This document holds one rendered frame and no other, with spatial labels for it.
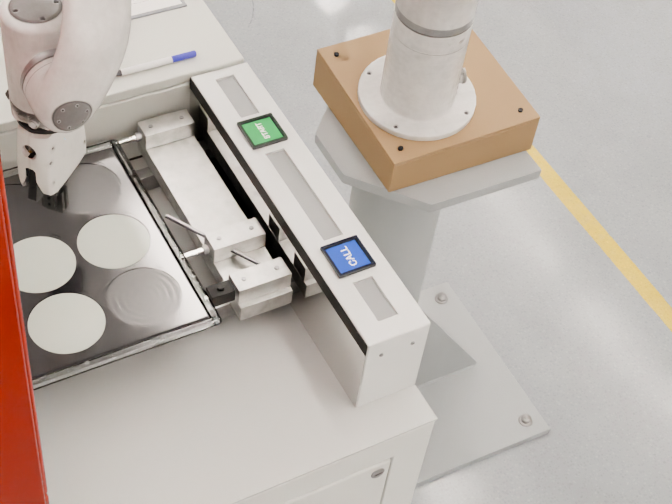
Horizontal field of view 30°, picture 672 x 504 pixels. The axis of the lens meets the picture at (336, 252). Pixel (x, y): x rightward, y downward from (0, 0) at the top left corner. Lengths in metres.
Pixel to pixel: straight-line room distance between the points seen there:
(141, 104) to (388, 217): 0.47
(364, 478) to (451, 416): 0.98
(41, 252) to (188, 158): 0.29
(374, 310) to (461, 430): 1.09
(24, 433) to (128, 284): 0.80
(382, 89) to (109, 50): 0.66
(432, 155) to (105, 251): 0.54
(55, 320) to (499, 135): 0.77
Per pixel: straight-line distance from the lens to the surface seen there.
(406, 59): 1.90
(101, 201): 1.81
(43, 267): 1.74
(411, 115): 1.97
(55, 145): 1.59
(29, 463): 0.96
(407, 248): 2.17
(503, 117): 2.02
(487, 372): 2.79
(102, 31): 1.43
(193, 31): 1.99
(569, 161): 3.31
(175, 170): 1.88
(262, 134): 1.82
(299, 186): 1.76
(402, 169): 1.94
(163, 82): 1.90
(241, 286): 1.70
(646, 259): 3.14
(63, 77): 1.43
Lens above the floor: 2.22
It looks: 49 degrees down
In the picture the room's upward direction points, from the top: 9 degrees clockwise
